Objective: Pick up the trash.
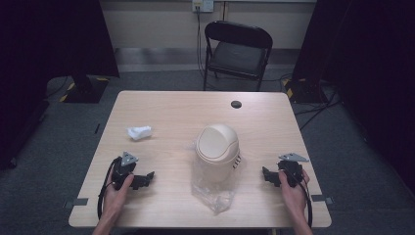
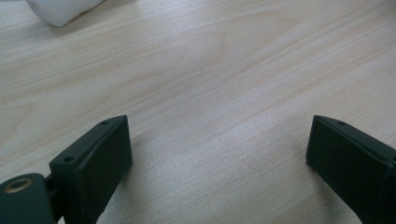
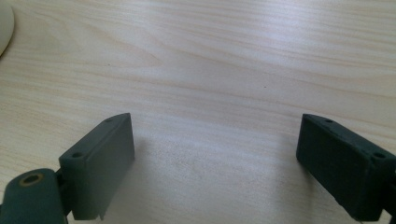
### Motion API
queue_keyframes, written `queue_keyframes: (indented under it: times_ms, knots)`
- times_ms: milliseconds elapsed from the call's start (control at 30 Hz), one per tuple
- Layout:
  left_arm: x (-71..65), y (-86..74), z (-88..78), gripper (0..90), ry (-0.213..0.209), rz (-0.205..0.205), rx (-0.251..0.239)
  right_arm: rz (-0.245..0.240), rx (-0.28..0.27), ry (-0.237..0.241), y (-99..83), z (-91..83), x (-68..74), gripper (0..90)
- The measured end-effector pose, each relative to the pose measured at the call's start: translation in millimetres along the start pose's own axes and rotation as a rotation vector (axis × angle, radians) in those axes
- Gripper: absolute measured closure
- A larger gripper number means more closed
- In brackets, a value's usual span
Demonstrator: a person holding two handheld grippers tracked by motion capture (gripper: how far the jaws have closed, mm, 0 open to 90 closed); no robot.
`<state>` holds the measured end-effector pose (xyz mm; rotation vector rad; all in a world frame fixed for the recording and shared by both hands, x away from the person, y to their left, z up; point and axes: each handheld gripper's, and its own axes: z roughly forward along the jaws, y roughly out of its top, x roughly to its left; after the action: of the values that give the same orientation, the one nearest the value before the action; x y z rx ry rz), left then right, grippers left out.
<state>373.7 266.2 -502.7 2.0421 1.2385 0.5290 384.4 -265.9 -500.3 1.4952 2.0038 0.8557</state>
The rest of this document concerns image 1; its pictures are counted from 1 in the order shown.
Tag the person's left hand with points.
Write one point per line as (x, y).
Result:
(115, 197)

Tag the small black pen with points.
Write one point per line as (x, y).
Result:
(97, 128)

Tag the black curtain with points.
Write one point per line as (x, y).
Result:
(49, 49)
(368, 65)

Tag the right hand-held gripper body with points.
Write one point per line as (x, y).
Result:
(292, 171)

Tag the crumpled white tissue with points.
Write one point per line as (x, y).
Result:
(139, 132)

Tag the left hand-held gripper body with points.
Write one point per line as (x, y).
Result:
(123, 169)

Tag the person's right hand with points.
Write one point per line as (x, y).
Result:
(293, 197)

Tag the black stand base striped tape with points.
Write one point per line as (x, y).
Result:
(303, 93)
(83, 91)

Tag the beige swing-lid trash can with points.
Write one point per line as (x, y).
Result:
(217, 150)

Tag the black folding chair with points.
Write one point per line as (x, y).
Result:
(236, 57)

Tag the grey tape strip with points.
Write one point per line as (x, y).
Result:
(78, 202)
(321, 198)

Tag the clear plastic bag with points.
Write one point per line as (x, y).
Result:
(213, 197)

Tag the white wall outlet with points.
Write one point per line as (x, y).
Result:
(202, 5)

